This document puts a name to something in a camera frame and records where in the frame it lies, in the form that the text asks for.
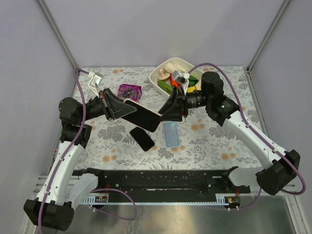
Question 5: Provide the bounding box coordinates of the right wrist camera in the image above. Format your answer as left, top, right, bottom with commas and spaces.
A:
172, 70, 190, 94

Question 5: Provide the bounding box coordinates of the toy carrot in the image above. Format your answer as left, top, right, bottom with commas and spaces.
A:
169, 76, 181, 88

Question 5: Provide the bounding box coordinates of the black phone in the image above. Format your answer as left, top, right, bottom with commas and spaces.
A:
130, 127, 155, 152

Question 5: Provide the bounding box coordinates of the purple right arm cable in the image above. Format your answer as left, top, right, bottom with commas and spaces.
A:
187, 62, 307, 212

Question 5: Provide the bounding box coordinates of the white plastic basin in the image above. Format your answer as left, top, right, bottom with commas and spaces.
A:
149, 57, 203, 98

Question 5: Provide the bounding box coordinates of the black smartphone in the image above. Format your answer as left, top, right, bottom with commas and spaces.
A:
123, 99, 161, 133

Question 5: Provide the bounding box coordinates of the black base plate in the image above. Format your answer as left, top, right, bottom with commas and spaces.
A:
78, 170, 251, 203

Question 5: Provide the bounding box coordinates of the purple snack box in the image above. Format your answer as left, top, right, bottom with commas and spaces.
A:
117, 84, 142, 102

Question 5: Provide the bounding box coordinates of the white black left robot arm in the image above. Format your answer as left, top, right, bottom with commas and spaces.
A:
23, 89, 137, 231

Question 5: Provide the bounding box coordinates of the light blue phone case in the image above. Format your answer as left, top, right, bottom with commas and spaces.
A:
163, 121, 180, 148

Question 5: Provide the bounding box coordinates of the yellow toy pepper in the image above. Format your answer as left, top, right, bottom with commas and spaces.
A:
187, 85, 197, 93

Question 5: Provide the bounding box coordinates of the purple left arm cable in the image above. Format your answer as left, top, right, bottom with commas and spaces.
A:
38, 68, 137, 231

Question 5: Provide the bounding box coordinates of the green toy pea pod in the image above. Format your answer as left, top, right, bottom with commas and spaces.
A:
157, 80, 173, 94

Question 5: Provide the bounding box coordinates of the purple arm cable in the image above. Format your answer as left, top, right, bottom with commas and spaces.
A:
187, 62, 307, 212
38, 68, 137, 231

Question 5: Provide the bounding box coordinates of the toy bok choy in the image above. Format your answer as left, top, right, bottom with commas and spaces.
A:
164, 63, 187, 74

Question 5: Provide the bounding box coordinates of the toy mushroom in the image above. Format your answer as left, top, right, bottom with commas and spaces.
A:
158, 69, 171, 80

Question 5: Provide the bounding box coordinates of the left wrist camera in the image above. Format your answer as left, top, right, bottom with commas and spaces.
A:
88, 72, 103, 96

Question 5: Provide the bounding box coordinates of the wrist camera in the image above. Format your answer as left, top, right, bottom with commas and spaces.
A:
88, 72, 103, 96
172, 70, 190, 94

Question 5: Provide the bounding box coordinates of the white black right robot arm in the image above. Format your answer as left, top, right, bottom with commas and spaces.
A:
159, 71, 300, 195

